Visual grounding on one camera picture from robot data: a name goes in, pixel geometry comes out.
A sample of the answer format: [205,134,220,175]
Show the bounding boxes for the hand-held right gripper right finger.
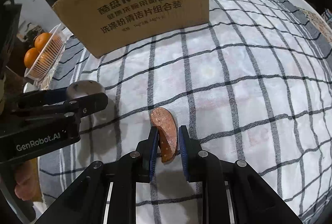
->
[178,125,304,224]

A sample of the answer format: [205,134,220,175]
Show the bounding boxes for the pile of oranges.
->
[24,32,52,69]

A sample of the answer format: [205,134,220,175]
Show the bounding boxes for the reddish wooden handle piece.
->
[150,107,178,163]

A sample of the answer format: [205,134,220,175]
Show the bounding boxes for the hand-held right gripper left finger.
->
[34,125,160,224]

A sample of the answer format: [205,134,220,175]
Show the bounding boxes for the white plastic slatted basket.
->
[24,24,69,81]

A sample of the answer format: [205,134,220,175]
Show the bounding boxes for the person's left hand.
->
[14,161,36,200]

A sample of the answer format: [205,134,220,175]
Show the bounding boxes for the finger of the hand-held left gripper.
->
[17,87,69,109]
[10,93,109,121]

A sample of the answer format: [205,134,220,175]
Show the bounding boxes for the grey checked fringed cloth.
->
[39,0,332,224]

